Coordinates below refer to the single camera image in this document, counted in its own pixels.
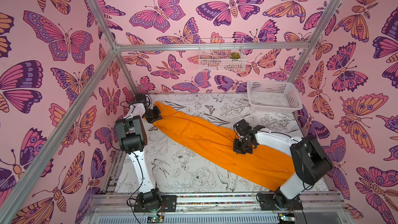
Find orange long pants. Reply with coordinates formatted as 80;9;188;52
154;102;294;191

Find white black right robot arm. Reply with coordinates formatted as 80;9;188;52
233;119;333;210

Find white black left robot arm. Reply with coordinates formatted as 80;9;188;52
114;93;163;212

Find white plastic laundry basket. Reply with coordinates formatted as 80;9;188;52
247;80;303;114

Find floral printed table mat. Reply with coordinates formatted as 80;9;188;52
144;94;301;193

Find small green potted succulent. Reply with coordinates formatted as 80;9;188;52
230;52;240;60

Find aluminium cage frame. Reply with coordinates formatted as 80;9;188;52
0;0;358;224

